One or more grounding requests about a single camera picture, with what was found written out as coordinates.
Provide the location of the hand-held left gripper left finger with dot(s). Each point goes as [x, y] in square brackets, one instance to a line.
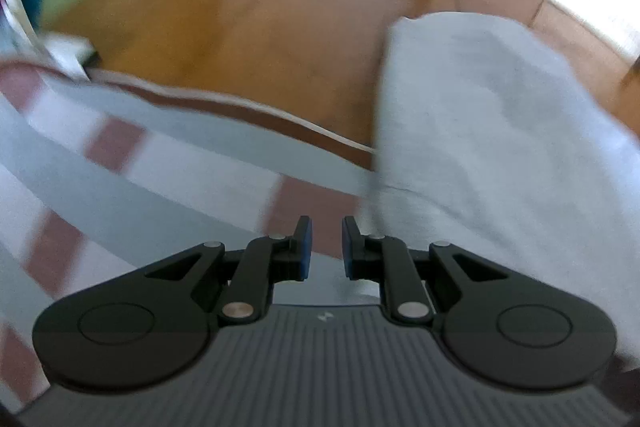
[305, 253]

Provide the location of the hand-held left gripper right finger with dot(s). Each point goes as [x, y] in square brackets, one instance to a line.
[348, 253]

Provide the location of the light grey garment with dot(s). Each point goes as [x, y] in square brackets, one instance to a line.
[475, 132]

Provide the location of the grey white red checked blanket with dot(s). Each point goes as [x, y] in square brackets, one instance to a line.
[150, 207]

